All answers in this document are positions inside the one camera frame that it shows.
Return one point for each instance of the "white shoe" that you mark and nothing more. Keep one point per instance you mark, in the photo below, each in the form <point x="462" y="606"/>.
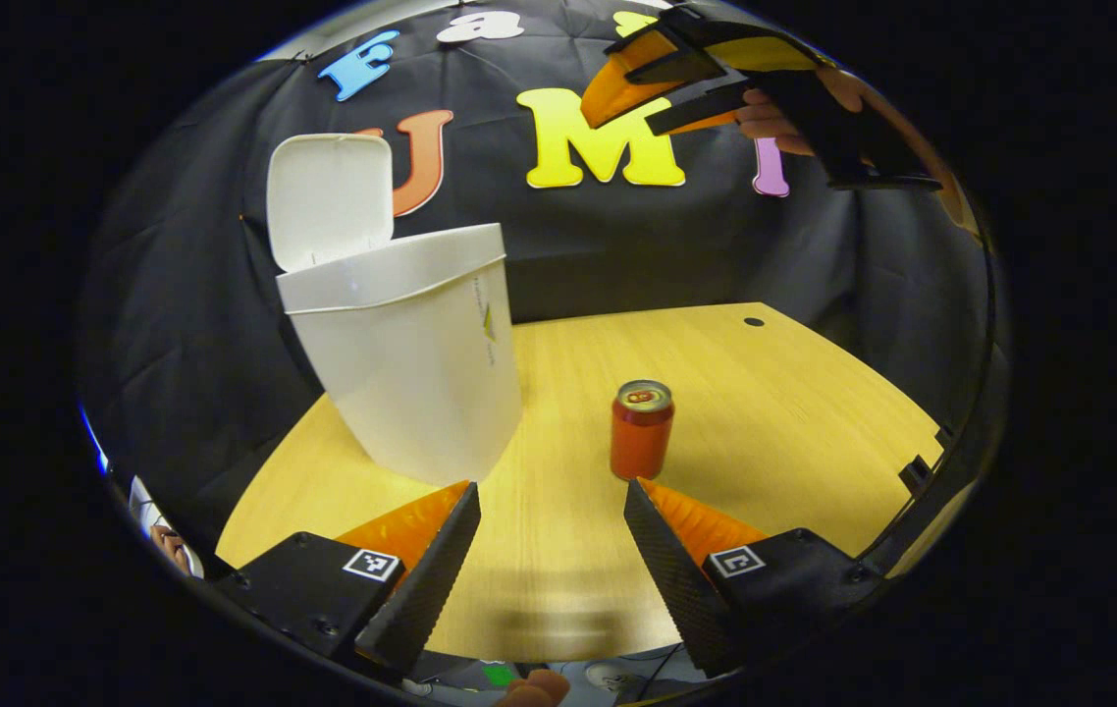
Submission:
<point x="610" y="676"/>

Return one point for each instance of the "white desktop garbage bin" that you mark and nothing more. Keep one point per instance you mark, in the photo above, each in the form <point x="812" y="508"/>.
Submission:
<point x="411" y="393"/>

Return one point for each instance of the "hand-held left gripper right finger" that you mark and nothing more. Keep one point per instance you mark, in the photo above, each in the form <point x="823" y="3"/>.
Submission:
<point x="671" y="579"/>

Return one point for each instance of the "red pop can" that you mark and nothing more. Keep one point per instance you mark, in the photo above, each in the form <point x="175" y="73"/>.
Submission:
<point x="639" y="437"/>

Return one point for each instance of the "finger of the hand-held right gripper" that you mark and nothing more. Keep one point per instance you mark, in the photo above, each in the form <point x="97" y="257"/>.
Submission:
<point x="745" y="44"/>
<point x="617" y="93"/>

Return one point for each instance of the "wooden desktop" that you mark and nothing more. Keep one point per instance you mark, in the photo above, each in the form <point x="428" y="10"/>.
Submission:
<point x="774" y="412"/>

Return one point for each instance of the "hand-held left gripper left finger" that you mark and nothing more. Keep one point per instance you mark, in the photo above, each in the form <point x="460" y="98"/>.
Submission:
<point x="426" y="579"/>

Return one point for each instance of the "small green object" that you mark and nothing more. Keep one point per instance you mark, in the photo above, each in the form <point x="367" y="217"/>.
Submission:
<point x="499" y="675"/>

